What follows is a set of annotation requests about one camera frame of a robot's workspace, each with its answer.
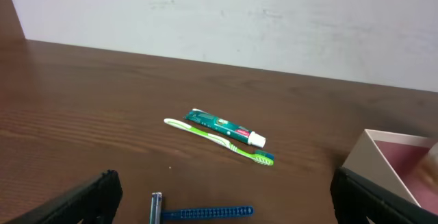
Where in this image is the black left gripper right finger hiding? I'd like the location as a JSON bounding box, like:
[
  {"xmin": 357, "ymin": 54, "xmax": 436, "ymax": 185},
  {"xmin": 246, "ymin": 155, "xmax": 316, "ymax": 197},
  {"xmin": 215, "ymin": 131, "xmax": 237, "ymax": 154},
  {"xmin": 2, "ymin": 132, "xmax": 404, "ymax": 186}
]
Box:
[{"xmin": 330, "ymin": 167, "xmax": 437, "ymax": 224}]

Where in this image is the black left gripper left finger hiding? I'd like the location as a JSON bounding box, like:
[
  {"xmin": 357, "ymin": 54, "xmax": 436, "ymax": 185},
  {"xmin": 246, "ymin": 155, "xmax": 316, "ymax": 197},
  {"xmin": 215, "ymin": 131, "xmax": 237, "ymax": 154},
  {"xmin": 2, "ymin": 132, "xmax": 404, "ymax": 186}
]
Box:
[{"xmin": 6, "ymin": 170, "xmax": 123, "ymax": 224}]

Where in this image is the green white toothbrush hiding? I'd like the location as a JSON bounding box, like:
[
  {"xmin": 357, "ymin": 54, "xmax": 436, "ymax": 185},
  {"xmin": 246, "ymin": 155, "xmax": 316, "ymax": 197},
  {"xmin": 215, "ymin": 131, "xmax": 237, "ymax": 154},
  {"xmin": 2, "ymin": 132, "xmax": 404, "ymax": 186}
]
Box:
[{"xmin": 164, "ymin": 119, "xmax": 274, "ymax": 166}]

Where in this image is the green toothpaste tube white cap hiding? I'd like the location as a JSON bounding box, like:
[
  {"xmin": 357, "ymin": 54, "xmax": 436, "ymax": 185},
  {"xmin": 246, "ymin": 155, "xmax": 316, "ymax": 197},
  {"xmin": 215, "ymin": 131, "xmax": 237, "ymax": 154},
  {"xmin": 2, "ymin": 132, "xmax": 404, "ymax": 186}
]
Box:
[{"xmin": 185, "ymin": 108, "xmax": 266, "ymax": 148}]

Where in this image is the white cardboard box pink inside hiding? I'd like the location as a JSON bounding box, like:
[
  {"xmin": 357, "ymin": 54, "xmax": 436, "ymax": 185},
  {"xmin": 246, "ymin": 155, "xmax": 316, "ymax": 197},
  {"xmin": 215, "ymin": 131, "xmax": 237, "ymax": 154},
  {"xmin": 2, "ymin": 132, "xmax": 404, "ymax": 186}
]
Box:
[{"xmin": 343, "ymin": 129, "xmax": 437, "ymax": 214}]

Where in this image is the blue disposable razor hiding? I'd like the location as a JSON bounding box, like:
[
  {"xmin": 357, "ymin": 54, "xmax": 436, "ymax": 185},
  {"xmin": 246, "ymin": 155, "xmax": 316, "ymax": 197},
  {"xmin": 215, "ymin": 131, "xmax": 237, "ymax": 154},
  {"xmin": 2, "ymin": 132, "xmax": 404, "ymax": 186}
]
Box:
[{"xmin": 149, "ymin": 192, "xmax": 255, "ymax": 224}]

